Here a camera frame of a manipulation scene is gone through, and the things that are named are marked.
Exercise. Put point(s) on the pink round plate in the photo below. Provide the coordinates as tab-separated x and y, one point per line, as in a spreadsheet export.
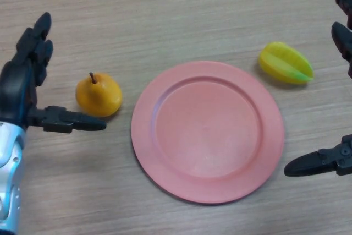
207	136

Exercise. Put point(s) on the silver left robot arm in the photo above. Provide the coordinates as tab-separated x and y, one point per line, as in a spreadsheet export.
11	163

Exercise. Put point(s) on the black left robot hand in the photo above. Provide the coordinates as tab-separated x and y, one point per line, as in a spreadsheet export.
13	89

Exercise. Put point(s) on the yellow green starfruit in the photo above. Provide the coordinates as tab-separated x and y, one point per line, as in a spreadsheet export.
286	63

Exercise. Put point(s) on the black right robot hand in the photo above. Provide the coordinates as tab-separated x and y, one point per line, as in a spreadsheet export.
313	163

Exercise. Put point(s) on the yellow pear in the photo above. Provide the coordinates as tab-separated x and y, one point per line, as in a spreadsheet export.
99	94

